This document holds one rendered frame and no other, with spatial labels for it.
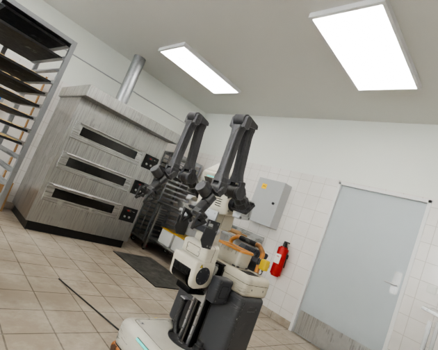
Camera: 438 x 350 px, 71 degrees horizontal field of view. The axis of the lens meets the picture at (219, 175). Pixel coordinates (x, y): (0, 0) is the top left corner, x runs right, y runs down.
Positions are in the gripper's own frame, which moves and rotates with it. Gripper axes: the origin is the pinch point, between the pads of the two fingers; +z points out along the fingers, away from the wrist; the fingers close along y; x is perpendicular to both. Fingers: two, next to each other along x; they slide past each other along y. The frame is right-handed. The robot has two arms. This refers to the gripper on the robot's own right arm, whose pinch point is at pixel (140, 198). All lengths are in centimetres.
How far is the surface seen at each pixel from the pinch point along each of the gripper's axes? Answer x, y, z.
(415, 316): 266, 99, -140
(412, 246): 235, 73, -201
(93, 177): 95, -270, -25
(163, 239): 258, -259, -51
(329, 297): 285, 10, -119
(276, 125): 181, -178, -305
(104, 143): 65, -273, -66
